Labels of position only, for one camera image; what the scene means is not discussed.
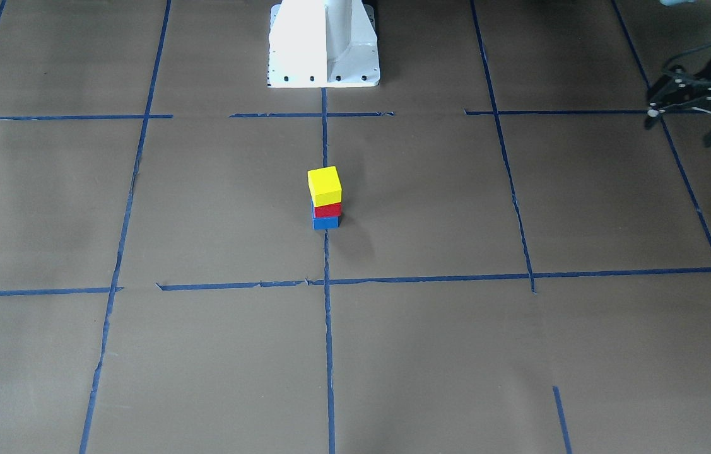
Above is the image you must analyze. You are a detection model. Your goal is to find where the yellow wooden cube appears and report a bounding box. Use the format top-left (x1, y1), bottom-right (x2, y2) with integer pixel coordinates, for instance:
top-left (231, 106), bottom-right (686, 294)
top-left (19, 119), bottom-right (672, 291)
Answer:
top-left (307, 166), bottom-right (343, 207)

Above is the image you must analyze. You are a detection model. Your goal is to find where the red wooden cube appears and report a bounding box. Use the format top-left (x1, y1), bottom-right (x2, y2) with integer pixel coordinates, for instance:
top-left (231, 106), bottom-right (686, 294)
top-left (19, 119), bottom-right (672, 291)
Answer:
top-left (312, 202), bottom-right (343, 219)

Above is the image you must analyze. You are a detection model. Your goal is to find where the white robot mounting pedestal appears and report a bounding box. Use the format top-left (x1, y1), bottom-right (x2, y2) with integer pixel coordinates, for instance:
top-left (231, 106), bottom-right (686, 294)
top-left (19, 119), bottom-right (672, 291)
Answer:
top-left (266, 1), bottom-right (381, 88)

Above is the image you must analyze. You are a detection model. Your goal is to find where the blue wooden cube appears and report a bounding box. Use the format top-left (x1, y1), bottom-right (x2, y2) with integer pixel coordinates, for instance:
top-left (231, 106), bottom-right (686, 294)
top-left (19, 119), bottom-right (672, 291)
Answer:
top-left (311, 206), bottom-right (341, 230)

